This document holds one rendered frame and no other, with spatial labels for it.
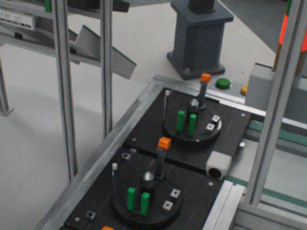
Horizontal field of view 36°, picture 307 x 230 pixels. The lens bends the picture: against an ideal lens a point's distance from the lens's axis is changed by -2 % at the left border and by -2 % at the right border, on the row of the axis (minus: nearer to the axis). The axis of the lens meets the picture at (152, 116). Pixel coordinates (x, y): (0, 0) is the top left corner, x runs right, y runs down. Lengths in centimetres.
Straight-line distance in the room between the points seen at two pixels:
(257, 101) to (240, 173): 29
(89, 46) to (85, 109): 34
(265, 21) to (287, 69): 306
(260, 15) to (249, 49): 226
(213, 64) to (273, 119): 67
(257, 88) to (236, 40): 89
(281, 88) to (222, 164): 27
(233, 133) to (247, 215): 21
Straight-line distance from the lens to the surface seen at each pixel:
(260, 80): 86
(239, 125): 117
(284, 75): 81
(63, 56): 89
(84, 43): 104
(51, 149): 124
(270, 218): 102
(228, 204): 100
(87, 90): 143
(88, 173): 104
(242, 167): 114
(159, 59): 158
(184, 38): 146
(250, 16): 390
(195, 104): 109
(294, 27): 77
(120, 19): 181
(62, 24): 86
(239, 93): 129
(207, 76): 113
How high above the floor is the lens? 170
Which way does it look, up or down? 39 degrees down
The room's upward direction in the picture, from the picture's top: 3 degrees clockwise
